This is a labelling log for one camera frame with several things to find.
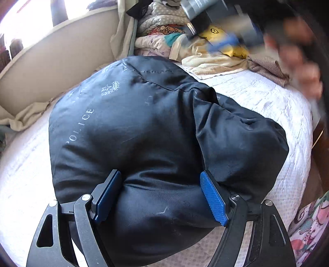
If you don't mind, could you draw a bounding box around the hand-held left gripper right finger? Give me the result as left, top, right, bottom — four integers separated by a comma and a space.
200, 171, 297, 267

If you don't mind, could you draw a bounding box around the grey dotted quilt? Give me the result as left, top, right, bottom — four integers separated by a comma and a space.
139, 0, 191, 36

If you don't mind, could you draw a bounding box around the beige padded headboard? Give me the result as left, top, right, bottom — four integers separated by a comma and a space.
0, 5, 121, 113

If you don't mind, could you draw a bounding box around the brown striped cloth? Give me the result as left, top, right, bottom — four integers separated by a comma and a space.
247, 55, 291, 86

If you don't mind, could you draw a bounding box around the yellow printed cloth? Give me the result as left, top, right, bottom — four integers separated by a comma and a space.
198, 24, 250, 58

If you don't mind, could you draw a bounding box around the beige crumpled sheet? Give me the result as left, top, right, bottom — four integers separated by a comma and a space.
0, 0, 139, 132

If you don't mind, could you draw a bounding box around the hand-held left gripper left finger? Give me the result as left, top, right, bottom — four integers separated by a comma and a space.
26, 169, 122, 267

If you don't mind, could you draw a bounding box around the colourful floral printed cloth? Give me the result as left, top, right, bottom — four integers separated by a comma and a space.
288, 191, 329, 267

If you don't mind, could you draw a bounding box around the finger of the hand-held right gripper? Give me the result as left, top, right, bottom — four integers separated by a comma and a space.
208, 33, 243, 52

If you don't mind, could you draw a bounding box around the black padded coat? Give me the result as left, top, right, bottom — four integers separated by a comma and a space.
48, 56, 290, 267

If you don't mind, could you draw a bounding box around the black cloth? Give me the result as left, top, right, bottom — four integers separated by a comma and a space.
126, 0, 155, 18

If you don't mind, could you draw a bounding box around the person's right hand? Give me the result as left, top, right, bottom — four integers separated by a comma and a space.
265, 18, 324, 100

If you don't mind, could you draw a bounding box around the cream cloth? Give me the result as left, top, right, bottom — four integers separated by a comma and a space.
170, 33, 247, 76

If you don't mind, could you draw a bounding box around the bright window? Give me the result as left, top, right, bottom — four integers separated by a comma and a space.
0, 0, 119, 52

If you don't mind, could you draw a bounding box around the white quilted bedspread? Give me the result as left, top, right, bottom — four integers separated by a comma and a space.
0, 62, 316, 267

